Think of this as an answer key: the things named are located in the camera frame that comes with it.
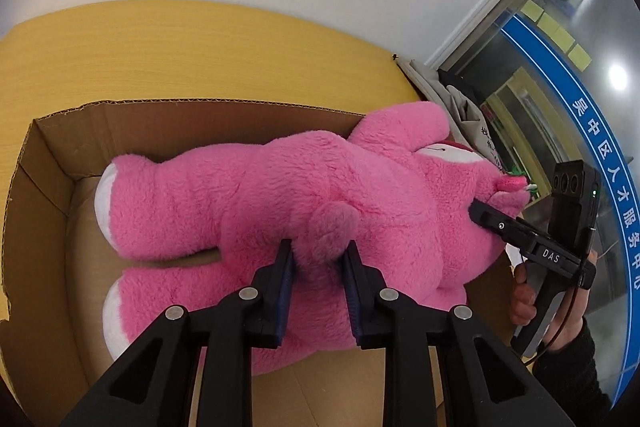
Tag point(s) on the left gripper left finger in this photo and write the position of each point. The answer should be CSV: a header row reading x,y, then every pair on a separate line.
x,y
195,368

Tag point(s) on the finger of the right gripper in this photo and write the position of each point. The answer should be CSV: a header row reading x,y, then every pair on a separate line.
x,y
513,231

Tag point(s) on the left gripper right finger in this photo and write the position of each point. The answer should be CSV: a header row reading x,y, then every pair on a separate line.
x,y
440,361

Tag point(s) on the pink plush bear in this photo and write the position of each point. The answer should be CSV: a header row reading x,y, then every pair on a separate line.
x,y
197,227

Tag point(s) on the dark sleeved right forearm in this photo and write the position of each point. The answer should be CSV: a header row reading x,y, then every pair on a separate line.
x,y
571,378

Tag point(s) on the brown cardboard box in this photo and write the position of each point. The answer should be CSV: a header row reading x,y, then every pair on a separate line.
x,y
57,266

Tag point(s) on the grey folded cloth bag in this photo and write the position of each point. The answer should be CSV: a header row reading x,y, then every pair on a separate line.
x,y
467,123

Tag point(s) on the blue banner strip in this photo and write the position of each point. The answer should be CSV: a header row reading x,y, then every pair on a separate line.
x,y
550,117

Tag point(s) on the yellow sticky notes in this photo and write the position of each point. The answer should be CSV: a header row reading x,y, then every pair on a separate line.
x,y
558,34

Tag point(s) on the black tracking camera box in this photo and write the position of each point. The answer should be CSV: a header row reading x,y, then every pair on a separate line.
x,y
576,189

